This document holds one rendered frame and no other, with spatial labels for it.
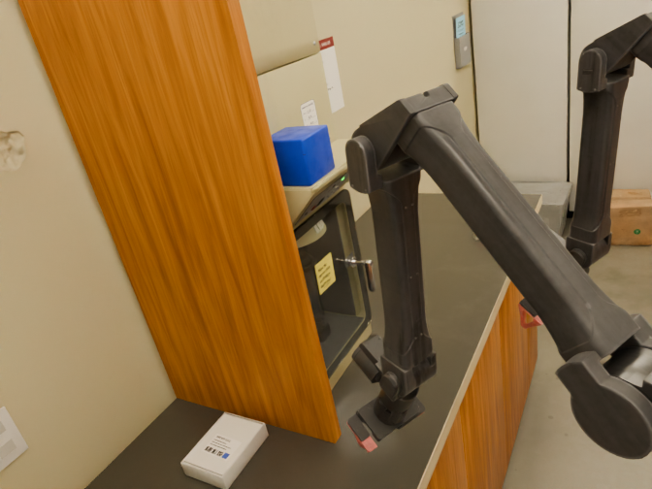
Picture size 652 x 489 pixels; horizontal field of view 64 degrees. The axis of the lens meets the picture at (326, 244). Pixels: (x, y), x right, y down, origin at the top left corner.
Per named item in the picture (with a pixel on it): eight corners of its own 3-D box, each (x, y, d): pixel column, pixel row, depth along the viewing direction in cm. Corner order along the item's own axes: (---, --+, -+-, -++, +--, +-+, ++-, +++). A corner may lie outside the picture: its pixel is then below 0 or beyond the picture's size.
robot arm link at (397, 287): (368, 143, 61) (434, 117, 66) (339, 135, 65) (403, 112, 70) (398, 410, 81) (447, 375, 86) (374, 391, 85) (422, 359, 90)
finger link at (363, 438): (340, 436, 102) (347, 416, 95) (368, 416, 105) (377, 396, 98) (362, 466, 98) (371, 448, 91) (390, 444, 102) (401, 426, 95)
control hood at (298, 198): (273, 235, 106) (261, 189, 102) (344, 178, 130) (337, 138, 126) (321, 238, 100) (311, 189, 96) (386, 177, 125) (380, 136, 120)
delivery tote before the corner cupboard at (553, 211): (474, 243, 386) (471, 202, 372) (488, 219, 416) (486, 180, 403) (563, 249, 354) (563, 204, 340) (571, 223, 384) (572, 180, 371)
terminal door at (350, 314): (316, 391, 124) (278, 242, 107) (370, 319, 147) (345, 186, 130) (319, 392, 124) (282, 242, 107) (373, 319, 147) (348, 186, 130)
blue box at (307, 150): (268, 186, 102) (257, 142, 99) (294, 169, 110) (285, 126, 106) (311, 186, 97) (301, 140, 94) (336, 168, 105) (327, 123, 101)
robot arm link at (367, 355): (397, 389, 80) (437, 361, 84) (351, 333, 85) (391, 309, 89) (381, 420, 89) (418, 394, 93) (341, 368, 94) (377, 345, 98)
